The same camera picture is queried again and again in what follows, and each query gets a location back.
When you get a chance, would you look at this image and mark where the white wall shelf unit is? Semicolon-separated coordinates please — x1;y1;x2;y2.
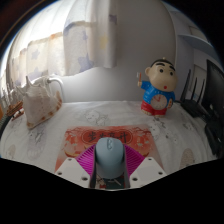
169;6;224;101

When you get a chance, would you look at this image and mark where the light blue computer mouse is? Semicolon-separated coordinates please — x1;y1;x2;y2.
94;137;126;180

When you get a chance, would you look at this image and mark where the cartoon boy figurine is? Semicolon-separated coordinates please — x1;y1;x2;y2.
137;58;179;117

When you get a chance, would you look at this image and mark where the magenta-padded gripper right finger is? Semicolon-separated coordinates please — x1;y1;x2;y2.
123;143;168;189

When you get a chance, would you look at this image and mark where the wooden model sailing ship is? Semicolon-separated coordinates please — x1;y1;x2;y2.
2;85;25;120

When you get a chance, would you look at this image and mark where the red printed mouse pad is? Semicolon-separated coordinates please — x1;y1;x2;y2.
54;124;164;189

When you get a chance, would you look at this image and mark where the black desktop device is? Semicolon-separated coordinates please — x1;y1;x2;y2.
203;119;224;158

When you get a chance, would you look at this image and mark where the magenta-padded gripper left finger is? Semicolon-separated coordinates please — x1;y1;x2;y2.
54;143;98;189

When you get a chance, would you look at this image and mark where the white star-print curtain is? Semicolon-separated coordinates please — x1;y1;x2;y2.
0;0;118;98

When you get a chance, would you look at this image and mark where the black router with antennas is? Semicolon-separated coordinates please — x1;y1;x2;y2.
179;68;209;118

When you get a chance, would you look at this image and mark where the black computer monitor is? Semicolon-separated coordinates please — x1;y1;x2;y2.
199;59;224;124

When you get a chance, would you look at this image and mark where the white printed tablecloth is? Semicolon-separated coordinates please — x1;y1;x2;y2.
0;99;218;174

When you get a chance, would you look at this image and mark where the large white conch shell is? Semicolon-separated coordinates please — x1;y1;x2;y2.
15;75;64;130

